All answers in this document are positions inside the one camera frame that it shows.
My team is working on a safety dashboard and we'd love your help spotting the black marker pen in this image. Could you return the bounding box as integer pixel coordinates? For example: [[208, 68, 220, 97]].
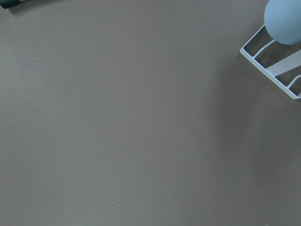
[[0, 0, 28, 9]]

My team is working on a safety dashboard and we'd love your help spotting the white wire cup rack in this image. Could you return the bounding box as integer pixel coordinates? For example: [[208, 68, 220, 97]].
[[240, 25, 301, 99]]

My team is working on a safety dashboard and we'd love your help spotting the green plastic cup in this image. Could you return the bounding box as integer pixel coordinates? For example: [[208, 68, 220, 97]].
[[264, 0, 301, 45]]

